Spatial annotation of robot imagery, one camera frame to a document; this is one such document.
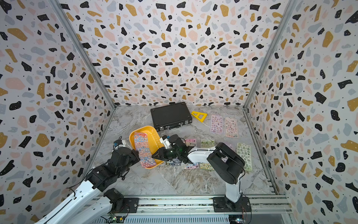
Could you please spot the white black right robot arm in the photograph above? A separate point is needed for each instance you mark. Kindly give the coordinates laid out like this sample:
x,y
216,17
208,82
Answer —
x,y
225,162

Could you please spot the holographic sticker sheet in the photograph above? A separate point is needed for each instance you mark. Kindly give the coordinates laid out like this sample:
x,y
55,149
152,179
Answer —
x,y
174,162

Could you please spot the purple pink sticker sheet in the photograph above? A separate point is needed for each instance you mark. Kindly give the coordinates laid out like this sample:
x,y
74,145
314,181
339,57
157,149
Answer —
x,y
230,146

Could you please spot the yellow storage tray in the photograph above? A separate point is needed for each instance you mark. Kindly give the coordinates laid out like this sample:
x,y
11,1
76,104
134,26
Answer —
x,y
153,139

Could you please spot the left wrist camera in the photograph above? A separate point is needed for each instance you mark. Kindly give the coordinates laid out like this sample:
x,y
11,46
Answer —
x,y
119,143

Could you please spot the pale green sticker sheet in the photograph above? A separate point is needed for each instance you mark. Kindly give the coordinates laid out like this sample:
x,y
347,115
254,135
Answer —
x,y
244,151

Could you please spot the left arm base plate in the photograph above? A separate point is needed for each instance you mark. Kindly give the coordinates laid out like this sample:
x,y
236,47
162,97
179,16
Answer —
x,y
126,205

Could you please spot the blue pink sticker sheet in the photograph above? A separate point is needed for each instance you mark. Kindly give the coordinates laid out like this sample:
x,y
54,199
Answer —
x,y
142,146

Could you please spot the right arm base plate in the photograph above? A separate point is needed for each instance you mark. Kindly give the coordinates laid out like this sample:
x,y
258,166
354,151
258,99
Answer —
x,y
229,204

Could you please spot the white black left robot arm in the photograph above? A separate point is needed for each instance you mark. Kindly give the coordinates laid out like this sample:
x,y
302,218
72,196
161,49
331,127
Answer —
x,y
93,198

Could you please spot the black briefcase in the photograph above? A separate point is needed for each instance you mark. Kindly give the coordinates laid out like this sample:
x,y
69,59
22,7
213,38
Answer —
x,y
171,116

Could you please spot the yellow triangle ruler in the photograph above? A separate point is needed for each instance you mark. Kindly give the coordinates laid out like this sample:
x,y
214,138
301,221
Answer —
x,y
199,116

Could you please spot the green animal sticker sheet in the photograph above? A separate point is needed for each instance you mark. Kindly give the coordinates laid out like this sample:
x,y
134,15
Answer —
x,y
207,144

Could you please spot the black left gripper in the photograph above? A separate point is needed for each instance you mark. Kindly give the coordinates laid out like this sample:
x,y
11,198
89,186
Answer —
x,y
135,157

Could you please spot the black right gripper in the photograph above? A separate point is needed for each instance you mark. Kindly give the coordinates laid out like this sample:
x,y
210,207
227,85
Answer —
x,y
161,154

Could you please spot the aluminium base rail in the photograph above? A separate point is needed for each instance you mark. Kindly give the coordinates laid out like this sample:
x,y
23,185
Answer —
x,y
257,209

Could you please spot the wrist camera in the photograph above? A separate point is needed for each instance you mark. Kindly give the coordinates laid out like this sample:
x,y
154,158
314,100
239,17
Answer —
x,y
119,143
165,141

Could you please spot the pink cat sticker sheet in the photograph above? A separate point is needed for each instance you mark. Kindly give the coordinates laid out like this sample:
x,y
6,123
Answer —
x,y
192,143

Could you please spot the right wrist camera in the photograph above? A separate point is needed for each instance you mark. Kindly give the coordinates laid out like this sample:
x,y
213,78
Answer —
x,y
165,141

